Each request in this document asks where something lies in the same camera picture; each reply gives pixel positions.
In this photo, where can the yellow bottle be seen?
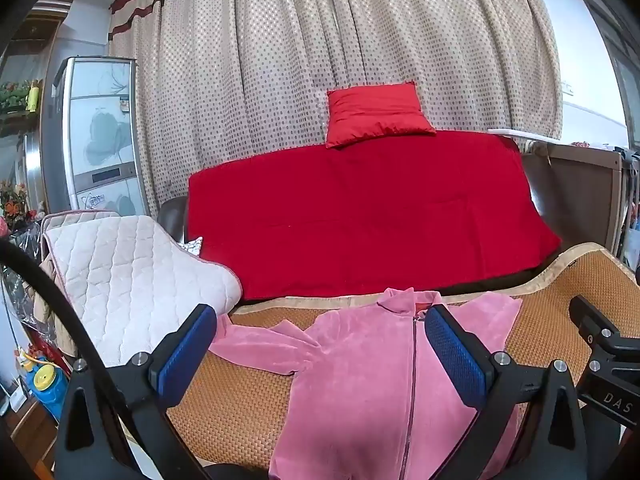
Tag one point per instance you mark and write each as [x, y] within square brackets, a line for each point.
[33, 95]

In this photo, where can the white quilted cushion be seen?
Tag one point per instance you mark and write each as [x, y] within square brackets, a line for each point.
[130, 280]

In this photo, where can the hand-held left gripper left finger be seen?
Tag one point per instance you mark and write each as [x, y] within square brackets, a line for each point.
[185, 355]

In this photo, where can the red pillow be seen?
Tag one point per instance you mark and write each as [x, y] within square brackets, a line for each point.
[375, 115]

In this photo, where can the small patterned white pillow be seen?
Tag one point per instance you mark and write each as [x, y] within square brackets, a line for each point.
[192, 246]

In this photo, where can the orange flowers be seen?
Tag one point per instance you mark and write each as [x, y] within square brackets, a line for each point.
[12, 200]

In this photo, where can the brown wooden framed panel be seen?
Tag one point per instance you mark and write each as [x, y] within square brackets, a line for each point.
[575, 195]

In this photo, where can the beige dotted curtain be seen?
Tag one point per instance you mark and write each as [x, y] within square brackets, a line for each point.
[250, 85]

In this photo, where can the silver flower-print refrigerator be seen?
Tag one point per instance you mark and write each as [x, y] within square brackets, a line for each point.
[100, 125]

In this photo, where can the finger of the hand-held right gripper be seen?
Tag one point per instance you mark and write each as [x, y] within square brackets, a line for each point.
[595, 322]

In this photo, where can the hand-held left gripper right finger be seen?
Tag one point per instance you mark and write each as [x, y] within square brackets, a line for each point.
[452, 355]

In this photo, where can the red blanket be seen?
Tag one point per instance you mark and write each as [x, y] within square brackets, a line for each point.
[350, 210]

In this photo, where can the blue and yellow toy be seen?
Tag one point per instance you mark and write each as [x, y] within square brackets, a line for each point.
[47, 390]

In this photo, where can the pink zip jacket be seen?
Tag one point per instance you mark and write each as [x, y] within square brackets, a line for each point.
[360, 385]

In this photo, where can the woven bamboo mat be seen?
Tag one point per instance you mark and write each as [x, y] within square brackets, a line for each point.
[545, 320]

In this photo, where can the wooden shelf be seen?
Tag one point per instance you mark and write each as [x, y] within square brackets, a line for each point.
[30, 30]

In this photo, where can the clear plastic bag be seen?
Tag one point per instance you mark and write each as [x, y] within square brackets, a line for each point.
[25, 280]

